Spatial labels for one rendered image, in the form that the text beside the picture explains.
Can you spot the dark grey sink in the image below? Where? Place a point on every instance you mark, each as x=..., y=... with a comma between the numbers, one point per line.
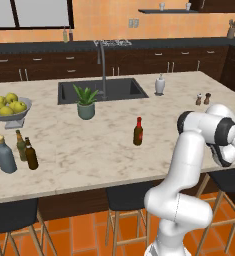
x=122, y=89

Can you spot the dark wooden side cupboard run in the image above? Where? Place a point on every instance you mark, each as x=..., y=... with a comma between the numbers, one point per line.
x=234, y=71

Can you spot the black-framed window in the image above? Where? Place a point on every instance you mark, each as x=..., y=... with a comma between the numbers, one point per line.
x=39, y=13

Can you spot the green plant in grey-green pot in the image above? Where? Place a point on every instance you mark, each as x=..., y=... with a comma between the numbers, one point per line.
x=86, y=108

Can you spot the dark wooden wall cupboard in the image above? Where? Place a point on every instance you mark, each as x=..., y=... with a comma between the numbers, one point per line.
x=222, y=5

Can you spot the olive green glass bottle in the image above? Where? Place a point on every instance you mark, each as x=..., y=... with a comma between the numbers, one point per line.
x=21, y=146

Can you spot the grey wall socket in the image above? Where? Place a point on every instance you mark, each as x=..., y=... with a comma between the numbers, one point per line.
x=133, y=23

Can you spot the grey bottle with cork stopper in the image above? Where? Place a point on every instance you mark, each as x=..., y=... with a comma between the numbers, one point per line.
x=5, y=158

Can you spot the dark brown shaker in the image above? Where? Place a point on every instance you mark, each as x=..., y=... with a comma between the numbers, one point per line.
x=207, y=99

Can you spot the dark wooden island base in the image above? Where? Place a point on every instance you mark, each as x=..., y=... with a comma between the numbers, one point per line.
x=75, y=205

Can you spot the grey fruit bowl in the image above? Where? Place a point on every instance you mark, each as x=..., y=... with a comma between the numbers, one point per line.
x=13, y=119

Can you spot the brown bottle with red cap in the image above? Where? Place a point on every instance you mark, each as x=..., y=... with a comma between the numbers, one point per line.
x=138, y=133

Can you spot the black stool with wooden legs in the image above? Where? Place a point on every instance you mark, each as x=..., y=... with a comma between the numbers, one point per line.
x=125, y=198
x=12, y=215
x=230, y=181

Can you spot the pale green bottle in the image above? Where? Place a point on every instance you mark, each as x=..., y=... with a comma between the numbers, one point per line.
x=65, y=36

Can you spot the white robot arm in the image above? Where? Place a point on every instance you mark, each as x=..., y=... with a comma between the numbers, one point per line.
x=185, y=160

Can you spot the white soap dispenser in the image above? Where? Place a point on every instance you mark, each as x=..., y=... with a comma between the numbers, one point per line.
x=160, y=85

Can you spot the brown shaker with white cap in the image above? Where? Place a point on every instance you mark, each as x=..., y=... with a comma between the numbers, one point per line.
x=198, y=100

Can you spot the dark wooden base cupboard run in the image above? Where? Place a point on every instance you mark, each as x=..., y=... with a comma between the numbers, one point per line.
x=55, y=66

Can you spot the dark brown slim bottle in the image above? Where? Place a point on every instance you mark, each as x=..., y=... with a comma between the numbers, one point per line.
x=71, y=35

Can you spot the grey arched tap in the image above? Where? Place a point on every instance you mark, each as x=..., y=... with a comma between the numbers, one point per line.
x=103, y=70

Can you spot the grey pot with utensils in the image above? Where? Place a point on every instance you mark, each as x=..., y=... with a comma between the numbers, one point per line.
x=231, y=32

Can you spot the dark brown glass bottle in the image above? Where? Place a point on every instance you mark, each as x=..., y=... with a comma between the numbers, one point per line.
x=31, y=158

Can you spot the white cup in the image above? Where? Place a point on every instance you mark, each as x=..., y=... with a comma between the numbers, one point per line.
x=188, y=6
x=162, y=6

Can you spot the dark wall shelf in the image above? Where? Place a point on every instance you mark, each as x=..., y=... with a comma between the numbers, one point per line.
x=169, y=11

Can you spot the grey dish rack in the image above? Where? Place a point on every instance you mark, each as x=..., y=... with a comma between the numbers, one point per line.
x=114, y=42

